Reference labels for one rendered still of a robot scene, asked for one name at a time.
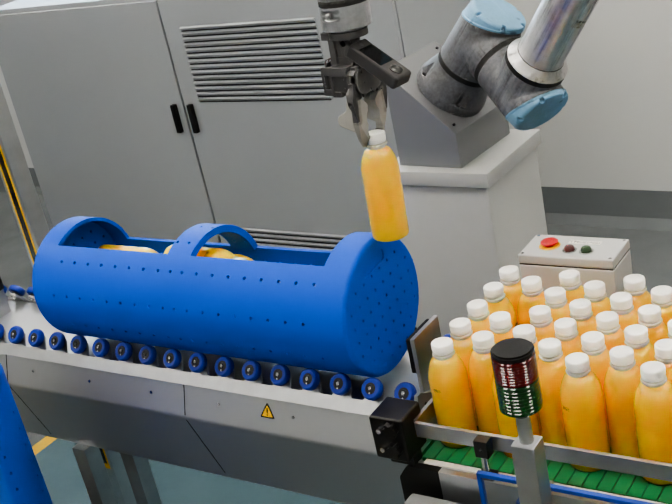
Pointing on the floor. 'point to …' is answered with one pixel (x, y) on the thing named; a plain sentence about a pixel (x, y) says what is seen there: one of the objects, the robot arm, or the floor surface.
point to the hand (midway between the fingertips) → (374, 136)
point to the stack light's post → (531, 472)
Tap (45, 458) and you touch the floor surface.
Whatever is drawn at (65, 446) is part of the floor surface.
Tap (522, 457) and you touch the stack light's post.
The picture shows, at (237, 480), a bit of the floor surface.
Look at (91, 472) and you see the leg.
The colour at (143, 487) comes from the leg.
